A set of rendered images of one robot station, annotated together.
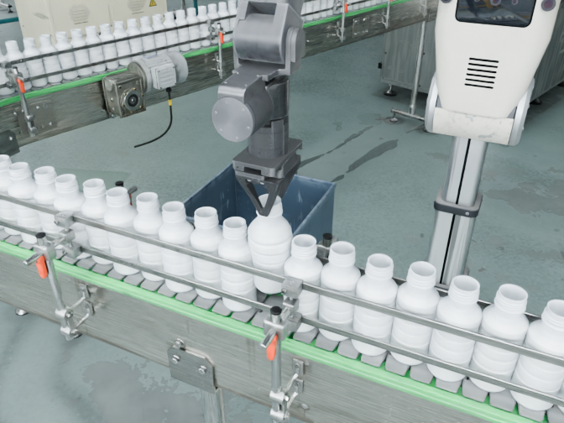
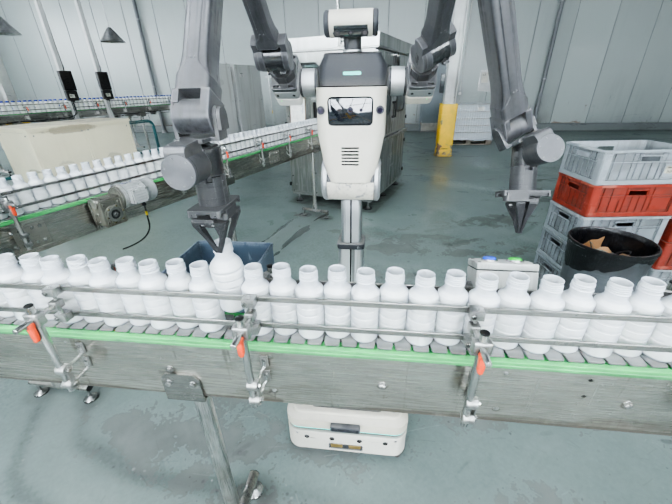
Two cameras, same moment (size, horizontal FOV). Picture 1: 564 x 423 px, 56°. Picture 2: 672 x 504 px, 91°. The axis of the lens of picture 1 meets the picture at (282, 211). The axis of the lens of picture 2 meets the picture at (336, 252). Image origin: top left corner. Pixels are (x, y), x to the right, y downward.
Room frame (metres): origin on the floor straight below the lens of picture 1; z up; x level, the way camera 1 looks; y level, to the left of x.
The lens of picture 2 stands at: (0.02, -0.01, 1.50)
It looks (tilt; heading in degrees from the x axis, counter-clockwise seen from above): 27 degrees down; 342
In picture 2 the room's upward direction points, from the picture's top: 1 degrees counter-clockwise
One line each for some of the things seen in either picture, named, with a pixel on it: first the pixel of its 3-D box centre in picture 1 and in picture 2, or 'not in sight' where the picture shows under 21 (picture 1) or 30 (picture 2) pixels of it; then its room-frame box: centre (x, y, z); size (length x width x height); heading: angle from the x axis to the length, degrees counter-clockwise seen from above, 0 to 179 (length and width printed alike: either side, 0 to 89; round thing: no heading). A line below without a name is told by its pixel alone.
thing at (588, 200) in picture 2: not in sight; (612, 192); (1.60, -2.63, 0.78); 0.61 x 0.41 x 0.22; 72
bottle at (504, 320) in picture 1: (499, 337); (393, 304); (0.54, -0.30, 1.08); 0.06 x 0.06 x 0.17
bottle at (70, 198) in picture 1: (74, 216); (63, 289); (0.86, 0.40, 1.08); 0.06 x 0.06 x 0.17
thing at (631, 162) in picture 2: not in sight; (623, 161); (1.60, -2.62, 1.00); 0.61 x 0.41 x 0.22; 72
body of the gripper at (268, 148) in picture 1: (268, 138); (212, 193); (0.69, 0.02, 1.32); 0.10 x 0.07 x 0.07; 155
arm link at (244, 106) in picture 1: (255, 80); (193, 146); (0.65, 0.03, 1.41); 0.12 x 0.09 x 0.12; 155
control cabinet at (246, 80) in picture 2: not in sight; (244, 116); (7.69, -0.55, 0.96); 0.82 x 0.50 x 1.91; 137
